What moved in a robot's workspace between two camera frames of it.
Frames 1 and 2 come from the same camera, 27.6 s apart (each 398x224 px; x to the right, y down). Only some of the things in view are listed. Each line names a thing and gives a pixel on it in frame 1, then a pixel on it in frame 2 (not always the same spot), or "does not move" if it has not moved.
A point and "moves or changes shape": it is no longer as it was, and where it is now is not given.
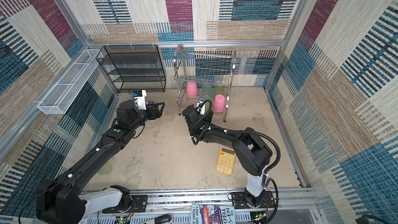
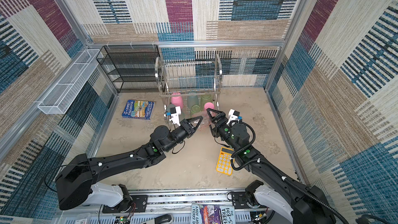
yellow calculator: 225,161 does not move
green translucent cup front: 209,103 moves or changes shape
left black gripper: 157,113 → 185,127
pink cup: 219,103 → 209,105
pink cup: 192,89 → 176,100
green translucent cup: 219,89 → 204,98
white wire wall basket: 60,97 does not move
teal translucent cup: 208,89 → 192,100
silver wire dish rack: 202,75 moves or changes shape
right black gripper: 208,116 → 221,115
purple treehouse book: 212,213 does not move
